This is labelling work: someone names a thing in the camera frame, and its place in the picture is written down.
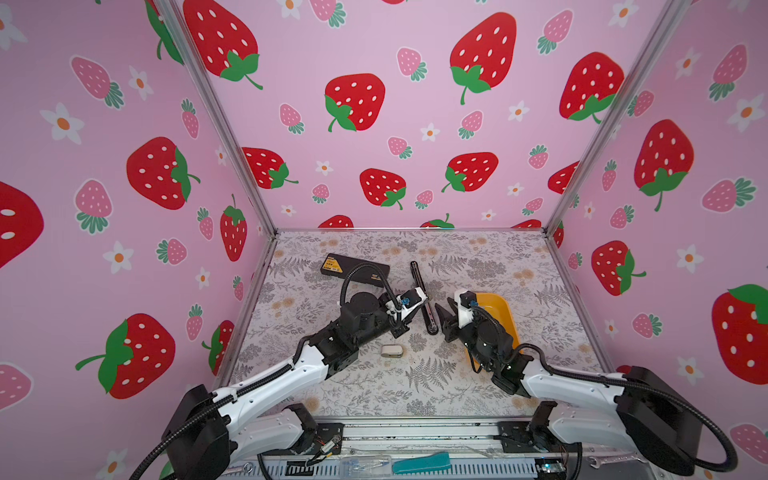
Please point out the aluminium rail frame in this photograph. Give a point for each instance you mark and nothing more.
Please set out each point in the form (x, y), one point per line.
(371, 446)

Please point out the yellow plastic tray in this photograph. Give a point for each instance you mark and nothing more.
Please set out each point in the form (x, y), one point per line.
(498, 318)

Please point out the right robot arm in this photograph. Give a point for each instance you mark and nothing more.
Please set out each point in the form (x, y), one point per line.
(636, 411)

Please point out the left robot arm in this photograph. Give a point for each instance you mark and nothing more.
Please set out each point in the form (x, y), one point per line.
(211, 430)

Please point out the teal handled tool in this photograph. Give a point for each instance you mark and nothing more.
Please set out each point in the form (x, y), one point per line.
(438, 462)

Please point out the silver wrench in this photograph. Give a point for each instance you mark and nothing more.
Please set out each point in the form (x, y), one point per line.
(598, 462)

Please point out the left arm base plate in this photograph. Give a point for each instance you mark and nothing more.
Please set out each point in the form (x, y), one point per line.
(325, 438)

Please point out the black tool case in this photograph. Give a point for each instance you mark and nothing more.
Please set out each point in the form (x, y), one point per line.
(339, 266)

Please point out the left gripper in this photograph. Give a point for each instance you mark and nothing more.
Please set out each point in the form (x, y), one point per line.
(378, 303)

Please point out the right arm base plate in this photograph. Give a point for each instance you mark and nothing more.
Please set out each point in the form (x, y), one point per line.
(516, 437)

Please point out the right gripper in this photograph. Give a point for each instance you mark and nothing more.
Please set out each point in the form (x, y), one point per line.
(448, 325)

